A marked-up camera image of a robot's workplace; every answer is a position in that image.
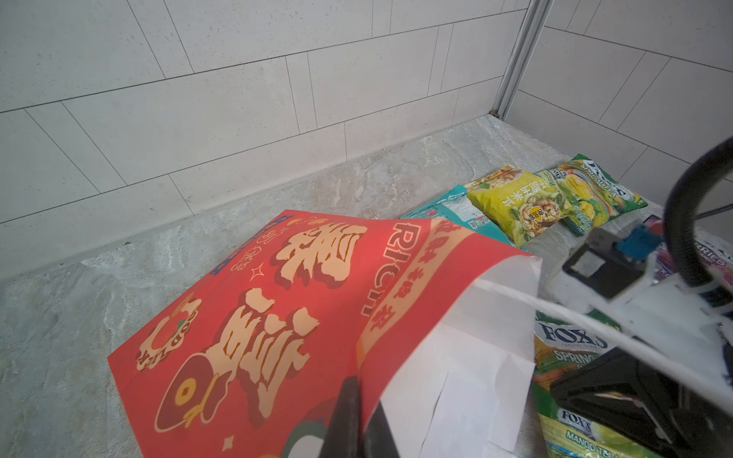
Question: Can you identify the purple snack packet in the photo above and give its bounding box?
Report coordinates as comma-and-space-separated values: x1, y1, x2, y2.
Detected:
634, 208, 732, 308

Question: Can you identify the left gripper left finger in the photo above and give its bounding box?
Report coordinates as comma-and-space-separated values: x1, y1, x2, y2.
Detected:
319, 376, 363, 458

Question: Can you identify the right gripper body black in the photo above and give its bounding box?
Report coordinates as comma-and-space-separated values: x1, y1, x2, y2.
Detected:
660, 375, 732, 457

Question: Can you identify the red paper gift bag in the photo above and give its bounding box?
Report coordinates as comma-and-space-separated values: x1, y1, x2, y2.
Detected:
109, 211, 553, 457

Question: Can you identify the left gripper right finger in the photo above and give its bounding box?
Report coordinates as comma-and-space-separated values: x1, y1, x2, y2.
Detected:
363, 403, 400, 458

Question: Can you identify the yellow green snack packet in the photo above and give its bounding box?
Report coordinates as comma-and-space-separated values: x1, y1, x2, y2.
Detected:
465, 165, 573, 247

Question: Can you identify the teal snack packet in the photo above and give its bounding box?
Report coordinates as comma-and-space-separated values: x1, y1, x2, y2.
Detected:
401, 185, 515, 247

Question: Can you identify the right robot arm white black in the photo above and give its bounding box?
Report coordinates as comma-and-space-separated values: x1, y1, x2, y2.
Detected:
536, 140, 732, 457

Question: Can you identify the green mango tea candy packet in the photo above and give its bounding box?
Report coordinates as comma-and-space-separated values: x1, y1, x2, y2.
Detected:
531, 312, 664, 457

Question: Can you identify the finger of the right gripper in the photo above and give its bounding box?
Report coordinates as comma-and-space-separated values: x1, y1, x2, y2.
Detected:
550, 348, 674, 452

